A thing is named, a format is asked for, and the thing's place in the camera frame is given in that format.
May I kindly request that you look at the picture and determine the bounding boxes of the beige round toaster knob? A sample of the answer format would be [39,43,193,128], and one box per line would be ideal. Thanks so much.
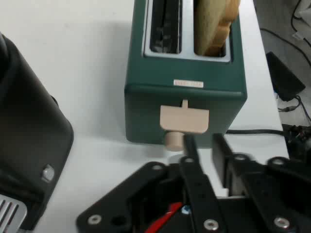
[164,131,184,152]

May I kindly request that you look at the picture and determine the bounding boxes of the black toaster power cable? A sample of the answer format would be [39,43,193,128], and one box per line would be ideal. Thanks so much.
[225,129,285,136]

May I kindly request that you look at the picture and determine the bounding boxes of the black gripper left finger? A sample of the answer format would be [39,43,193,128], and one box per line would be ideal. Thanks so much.
[76,133,228,233]

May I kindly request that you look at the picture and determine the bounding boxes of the black cable bundle with connectors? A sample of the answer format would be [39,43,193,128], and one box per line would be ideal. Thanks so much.
[276,95,311,160]

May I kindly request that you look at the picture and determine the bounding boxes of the beige toaster lever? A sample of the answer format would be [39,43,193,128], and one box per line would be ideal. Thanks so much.
[159,99,210,135]

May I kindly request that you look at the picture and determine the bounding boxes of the thin black cable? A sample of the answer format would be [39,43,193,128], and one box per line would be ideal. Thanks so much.
[260,0,311,67]

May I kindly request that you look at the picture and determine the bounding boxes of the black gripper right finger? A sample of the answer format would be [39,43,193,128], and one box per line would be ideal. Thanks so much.
[212,133,311,233]

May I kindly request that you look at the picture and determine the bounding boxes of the dark green two-slot toaster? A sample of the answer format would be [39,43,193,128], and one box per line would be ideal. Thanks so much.
[123,0,248,149]

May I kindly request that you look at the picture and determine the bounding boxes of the toast bread slice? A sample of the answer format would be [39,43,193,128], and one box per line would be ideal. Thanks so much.
[194,0,242,56]

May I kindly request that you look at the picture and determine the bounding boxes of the black coffee machine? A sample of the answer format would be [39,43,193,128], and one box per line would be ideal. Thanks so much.
[0,32,75,233]

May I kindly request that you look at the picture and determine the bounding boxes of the black flat power adapter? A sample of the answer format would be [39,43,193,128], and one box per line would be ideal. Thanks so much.
[265,51,307,102]

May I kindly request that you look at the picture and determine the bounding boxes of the red gripper wire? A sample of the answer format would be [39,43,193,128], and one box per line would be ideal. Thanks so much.
[145,202,183,233]

